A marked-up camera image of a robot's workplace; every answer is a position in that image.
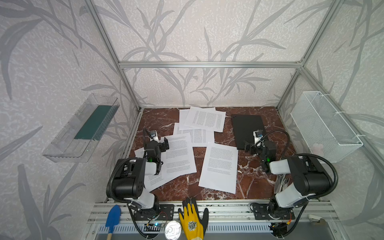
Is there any clear plastic tray green base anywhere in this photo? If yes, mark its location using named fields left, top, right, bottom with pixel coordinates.
left=43, top=94, right=120, bottom=163

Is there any printed paper middle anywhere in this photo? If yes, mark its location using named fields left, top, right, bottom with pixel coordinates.
left=173, top=123, right=215, bottom=148

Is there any printed paper back underneath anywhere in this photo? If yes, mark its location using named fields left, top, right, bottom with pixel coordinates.
left=179, top=108, right=216, bottom=130

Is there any printed paper top back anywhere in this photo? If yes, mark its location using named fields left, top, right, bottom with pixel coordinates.
left=184, top=107, right=226, bottom=133

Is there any blue small shovel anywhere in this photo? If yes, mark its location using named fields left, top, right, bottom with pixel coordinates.
left=105, top=205, right=121, bottom=240

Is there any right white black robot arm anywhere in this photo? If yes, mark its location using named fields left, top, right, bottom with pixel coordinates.
left=244, top=130, right=339, bottom=224

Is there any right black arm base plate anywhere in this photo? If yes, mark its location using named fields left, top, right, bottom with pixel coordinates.
left=250, top=203, right=296, bottom=222

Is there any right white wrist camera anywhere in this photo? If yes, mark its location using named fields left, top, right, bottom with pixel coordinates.
left=253, top=130, right=264, bottom=147

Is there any white wire mesh basket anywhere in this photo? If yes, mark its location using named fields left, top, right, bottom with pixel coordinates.
left=291, top=91, right=363, bottom=163

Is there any yellow black work glove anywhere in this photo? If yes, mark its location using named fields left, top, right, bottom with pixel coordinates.
left=178, top=198, right=209, bottom=240

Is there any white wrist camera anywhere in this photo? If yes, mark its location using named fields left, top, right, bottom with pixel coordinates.
left=149, top=131, right=160, bottom=142
left=253, top=130, right=264, bottom=147

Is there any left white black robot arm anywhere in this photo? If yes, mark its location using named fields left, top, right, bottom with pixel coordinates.
left=106, top=138, right=170, bottom=215

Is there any small green circuit board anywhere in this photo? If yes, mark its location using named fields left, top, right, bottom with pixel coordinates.
left=145, top=223, right=165, bottom=232

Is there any white tape dispenser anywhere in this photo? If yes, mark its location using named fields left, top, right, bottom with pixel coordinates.
left=308, top=215, right=326, bottom=226

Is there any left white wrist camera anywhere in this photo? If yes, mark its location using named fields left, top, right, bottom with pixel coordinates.
left=149, top=131, right=160, bottom=142

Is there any black folder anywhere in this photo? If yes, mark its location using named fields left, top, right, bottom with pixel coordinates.
left=232, top=114, right=267, bottom=150

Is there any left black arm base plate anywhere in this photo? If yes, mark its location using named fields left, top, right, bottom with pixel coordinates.
left=134, top=204, right=175, bottom=221

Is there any printed paper sheet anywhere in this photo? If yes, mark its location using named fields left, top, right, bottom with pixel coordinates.
left=161, top=133, right=197, bottom=180
left=199, top=142, right=238, bottom=194

